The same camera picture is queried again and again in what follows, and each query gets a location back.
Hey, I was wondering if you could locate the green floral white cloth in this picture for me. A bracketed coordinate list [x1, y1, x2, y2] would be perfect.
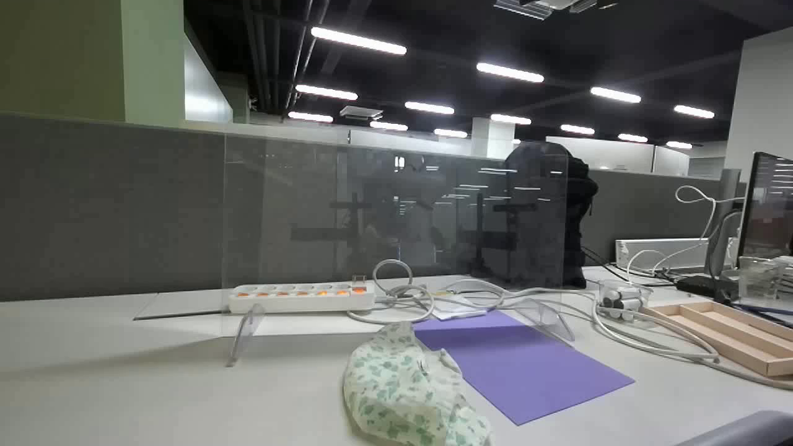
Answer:
[343, 324, 490, 446]

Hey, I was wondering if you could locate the clear acrylic screen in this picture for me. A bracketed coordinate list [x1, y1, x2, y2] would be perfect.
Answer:
[219, 134, 578, 369]

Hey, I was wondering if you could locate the white power strip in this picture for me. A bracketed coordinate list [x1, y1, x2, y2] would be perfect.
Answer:
[225, 283, 374, 315]

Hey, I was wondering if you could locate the purple paper sheet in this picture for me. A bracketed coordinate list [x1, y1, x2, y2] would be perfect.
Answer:
[417, 311, 632, 426]

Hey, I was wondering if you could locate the white power adapter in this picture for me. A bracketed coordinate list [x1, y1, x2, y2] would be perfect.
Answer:
[598, 284, 645, 322]

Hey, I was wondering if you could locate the computer monitor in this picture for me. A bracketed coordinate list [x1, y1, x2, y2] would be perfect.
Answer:
[738, 150, 793, 257]

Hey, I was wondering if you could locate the wooden tray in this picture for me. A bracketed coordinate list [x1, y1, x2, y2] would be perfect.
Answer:
[651, 301, 793, 379]

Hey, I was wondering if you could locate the white cable bundle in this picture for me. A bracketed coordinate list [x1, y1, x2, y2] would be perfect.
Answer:
[345, 257, 793, 390]

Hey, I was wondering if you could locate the grey partition wall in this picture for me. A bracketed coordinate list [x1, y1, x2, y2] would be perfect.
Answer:
[0, 117, 710, 300]

